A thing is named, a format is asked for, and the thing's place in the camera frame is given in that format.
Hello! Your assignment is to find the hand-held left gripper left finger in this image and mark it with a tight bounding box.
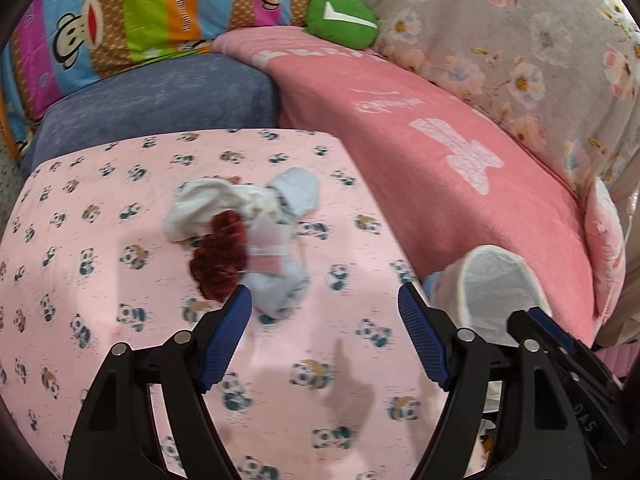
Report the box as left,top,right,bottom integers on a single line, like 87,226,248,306
62,284,252,480

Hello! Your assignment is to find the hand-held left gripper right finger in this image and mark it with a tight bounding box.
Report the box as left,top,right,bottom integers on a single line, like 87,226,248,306
398,282,592,480

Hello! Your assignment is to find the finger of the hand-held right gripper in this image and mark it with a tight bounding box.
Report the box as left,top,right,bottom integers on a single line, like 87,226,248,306
506,310,576,381
529,307,596,363

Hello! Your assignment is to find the bin with white plastic bag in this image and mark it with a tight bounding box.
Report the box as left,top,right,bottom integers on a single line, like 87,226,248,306
424,245,554,456

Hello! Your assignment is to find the white sock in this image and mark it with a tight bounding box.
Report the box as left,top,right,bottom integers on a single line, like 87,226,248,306
164,177,261,246

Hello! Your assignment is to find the pale blue cloth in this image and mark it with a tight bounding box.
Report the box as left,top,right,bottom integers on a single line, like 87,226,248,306
269,167,321,223

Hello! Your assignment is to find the pink quilted chair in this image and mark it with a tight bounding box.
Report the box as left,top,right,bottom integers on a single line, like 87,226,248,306
594,346,628,378

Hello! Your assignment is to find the pink pillow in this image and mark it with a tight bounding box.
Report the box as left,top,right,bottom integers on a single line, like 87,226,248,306
584,177,629,326

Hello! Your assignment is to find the pink panda print tablecloth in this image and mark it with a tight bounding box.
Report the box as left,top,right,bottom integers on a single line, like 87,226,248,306
0,129,496,480

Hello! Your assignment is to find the pink blanket with white print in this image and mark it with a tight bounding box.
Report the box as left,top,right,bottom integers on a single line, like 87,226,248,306
212,27,601,343

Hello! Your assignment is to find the blue-grey sofa cushion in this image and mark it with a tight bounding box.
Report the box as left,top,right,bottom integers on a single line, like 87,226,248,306
20,52,281,177

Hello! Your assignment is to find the grey floral blanket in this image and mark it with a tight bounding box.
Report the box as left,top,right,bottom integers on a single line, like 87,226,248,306
330,0,640,203

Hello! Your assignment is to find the green round cushion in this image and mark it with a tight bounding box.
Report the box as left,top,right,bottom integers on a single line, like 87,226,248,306
305,0,381,52

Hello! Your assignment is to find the colourful monkey striped pillow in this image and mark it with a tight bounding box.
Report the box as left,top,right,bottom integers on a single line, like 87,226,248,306
0,0,342,158

